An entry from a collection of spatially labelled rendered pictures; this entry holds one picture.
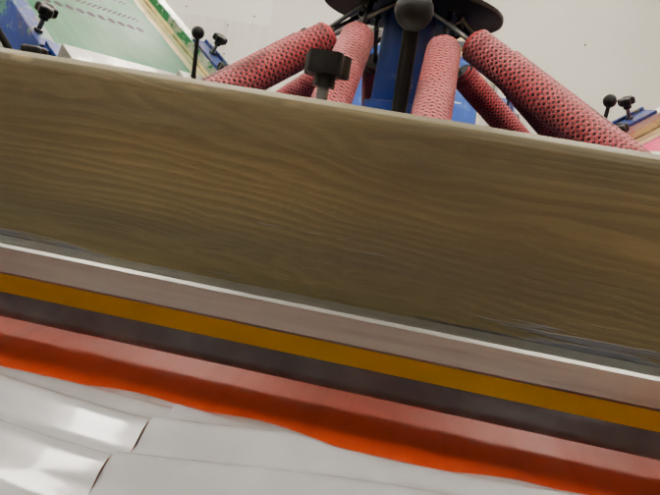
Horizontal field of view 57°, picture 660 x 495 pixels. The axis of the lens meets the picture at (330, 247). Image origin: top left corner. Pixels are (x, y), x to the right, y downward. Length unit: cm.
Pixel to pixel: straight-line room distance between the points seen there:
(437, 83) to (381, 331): 61
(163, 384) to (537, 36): 435
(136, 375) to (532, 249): 14
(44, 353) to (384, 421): 12
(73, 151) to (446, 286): 13
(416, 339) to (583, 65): 436
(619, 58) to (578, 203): 440
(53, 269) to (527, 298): 16
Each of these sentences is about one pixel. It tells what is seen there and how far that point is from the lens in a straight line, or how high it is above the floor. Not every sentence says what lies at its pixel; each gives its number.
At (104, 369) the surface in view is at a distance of 23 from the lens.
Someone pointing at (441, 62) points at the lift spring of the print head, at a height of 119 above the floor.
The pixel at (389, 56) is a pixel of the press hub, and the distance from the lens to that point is 105.
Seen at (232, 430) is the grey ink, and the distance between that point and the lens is 18.
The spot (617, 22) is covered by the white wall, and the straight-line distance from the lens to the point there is 463.
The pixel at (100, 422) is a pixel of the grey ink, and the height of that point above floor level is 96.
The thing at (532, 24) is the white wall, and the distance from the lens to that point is 452.
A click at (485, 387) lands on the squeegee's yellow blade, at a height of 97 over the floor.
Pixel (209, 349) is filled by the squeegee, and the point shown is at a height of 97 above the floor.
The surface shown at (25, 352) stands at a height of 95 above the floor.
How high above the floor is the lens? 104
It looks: 8 degrees down
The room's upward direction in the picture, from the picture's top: 10 degrees clockwise
